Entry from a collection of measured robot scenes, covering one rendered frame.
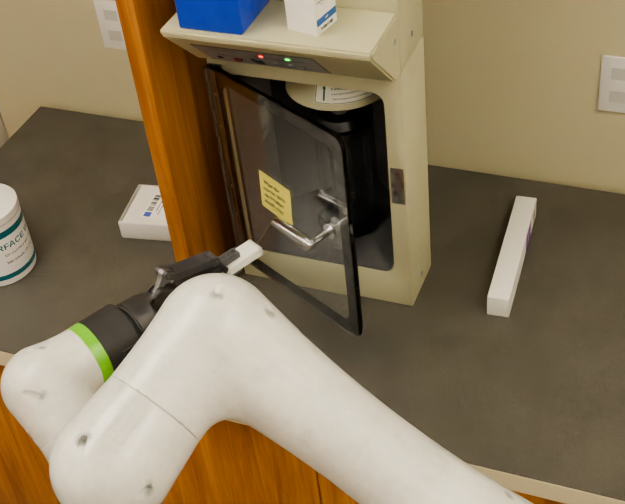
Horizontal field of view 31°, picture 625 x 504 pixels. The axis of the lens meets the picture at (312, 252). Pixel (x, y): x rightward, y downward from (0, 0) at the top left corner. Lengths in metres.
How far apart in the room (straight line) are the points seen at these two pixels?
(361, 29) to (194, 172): 0.47
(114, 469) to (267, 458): 0.89
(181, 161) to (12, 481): 0.88
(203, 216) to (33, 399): 0.58
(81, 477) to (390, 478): 0.30
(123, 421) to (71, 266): 1.09
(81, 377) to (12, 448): 0.81
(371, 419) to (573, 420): 0.69
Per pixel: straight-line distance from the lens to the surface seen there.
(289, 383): 1.10
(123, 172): 2.35
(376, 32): 1.55
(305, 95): 1.76
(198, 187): 1.92
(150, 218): 2.14
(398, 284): 1.91
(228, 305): 1.10
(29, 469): 2.36
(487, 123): 2.19
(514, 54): 2.10
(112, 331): 1.55
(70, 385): 1.52
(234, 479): 2.03
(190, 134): 1.87
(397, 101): 1.68
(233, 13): 1.57
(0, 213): 2.07
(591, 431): 1.76
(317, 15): 1.54
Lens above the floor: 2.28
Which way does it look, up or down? 41 degrees down
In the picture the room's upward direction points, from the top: 7 degrees counter-clockwise
